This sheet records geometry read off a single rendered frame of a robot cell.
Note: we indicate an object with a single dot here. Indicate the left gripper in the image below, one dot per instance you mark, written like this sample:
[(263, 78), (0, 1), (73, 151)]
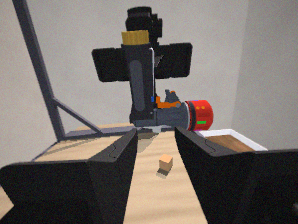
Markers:
[(164, 68)]

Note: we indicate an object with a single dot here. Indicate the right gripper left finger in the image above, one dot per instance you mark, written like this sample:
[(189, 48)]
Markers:
[(103, 182)]

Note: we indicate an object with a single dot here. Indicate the grey metal overhead frame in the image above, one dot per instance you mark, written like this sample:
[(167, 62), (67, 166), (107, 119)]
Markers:
[(28, 31)]

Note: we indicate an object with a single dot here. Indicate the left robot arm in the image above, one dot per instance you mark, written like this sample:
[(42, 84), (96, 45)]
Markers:
[(143, 21)]

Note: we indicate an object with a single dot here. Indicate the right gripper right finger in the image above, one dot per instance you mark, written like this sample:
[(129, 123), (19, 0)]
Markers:
[(224, 180)]

